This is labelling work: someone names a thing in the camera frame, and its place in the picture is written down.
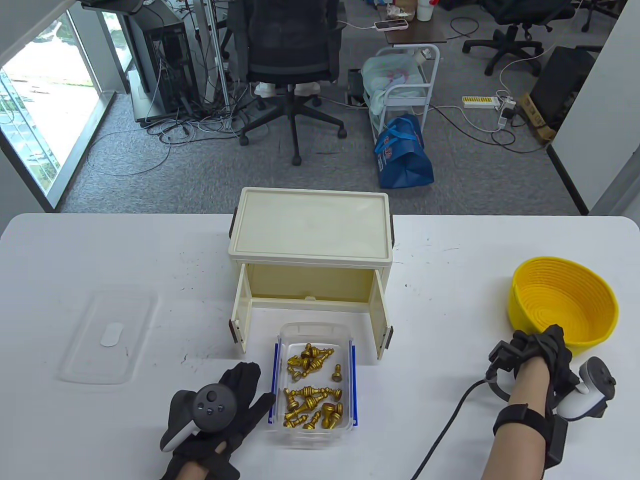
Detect white desk leg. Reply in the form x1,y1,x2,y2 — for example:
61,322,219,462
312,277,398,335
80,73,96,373
200,0,231,113

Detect tangle of black cables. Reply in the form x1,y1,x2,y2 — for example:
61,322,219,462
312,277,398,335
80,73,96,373
85,75,251,176

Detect person's right hand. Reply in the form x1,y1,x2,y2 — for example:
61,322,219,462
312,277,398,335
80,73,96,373
510,324,583,403

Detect black box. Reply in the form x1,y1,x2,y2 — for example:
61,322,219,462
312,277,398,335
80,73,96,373
529,46,597,132

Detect black mesh office chair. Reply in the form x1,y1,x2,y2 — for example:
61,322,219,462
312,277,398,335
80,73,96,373
220,0,348,167

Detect cream plastic cabinet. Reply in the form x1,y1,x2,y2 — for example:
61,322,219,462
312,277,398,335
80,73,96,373
228,187,397,362

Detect brown snack bag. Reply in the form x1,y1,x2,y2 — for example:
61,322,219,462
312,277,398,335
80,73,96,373
387,0,418,21

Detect black computer tower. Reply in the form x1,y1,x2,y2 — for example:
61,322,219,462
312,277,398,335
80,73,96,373
142,22,198,118

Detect blue shopping bag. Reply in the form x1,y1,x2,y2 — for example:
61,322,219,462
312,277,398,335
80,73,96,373
374,114,435,190

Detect black right wristband module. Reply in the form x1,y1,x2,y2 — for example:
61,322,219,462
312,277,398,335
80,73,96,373
492,402,570,471

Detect person's right forearm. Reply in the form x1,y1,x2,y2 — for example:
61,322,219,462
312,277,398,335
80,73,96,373
480,357,551,480

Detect dark brown side table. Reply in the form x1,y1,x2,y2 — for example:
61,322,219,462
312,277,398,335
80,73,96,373
376,2,447,47

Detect pale green plastic bag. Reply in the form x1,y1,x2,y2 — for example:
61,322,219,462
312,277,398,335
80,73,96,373
361,54,426,113

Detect yellow ribbed bowl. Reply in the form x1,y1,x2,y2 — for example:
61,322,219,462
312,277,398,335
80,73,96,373
507,256,620,357

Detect large glass window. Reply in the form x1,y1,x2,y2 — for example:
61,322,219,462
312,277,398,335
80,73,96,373
0,10,108,198

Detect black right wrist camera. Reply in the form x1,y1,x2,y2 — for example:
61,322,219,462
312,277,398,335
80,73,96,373
487,341,526,401

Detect white power adapter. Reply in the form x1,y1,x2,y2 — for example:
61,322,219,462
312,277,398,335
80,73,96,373
497,97,517,128

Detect small black device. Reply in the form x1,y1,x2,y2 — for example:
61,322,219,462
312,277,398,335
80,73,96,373
347,69,368,107

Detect clear plastic lid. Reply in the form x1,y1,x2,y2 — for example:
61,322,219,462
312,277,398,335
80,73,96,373
56,291,159,386

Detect black white hand controller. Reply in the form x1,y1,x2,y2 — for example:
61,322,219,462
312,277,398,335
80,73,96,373
160,384,238,453
556,356,617,421

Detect black white left hand controller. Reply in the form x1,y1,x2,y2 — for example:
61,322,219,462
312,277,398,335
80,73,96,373
160,384,238,453

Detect brown cardboard box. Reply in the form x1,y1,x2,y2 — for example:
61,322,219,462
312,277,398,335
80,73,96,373
519,94,557,144

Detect white rolling cart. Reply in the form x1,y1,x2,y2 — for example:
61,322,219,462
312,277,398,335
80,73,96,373
369,44,441,146

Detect pile of gold chess pieces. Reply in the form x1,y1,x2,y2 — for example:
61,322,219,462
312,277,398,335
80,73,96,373
282,342,346,432

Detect person's left hand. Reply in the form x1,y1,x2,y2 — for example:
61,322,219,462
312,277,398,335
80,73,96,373
160,362,277,480

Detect black white right hand controller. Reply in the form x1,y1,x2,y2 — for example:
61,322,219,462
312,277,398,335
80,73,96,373
556,356,617,421

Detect clear plastic box blue clips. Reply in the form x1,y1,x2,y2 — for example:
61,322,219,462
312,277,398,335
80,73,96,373
267,321,359,449

